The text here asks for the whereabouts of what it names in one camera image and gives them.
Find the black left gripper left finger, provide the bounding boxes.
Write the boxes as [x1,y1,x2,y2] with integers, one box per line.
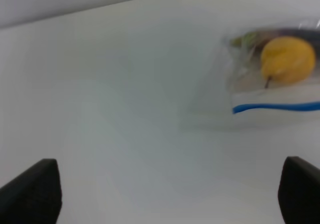
[0,159,62,224]

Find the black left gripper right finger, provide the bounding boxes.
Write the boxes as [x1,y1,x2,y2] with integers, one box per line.
[278,156,320,224]

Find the clear zip bag blue seal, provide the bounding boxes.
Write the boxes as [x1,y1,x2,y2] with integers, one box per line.
[189,19,320,131]

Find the yellow pear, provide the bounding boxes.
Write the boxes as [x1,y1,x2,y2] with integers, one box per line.
[260,36,316,89]

